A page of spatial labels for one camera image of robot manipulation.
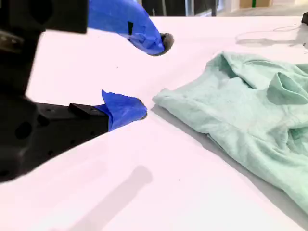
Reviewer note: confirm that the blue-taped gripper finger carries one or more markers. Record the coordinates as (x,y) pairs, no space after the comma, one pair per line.
(122,110)
(125,19)

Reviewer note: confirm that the pale green T-shirt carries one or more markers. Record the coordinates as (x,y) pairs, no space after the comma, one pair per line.
(240,108)

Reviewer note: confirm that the brown cardboard box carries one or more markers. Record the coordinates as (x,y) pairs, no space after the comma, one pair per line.
(245,3)

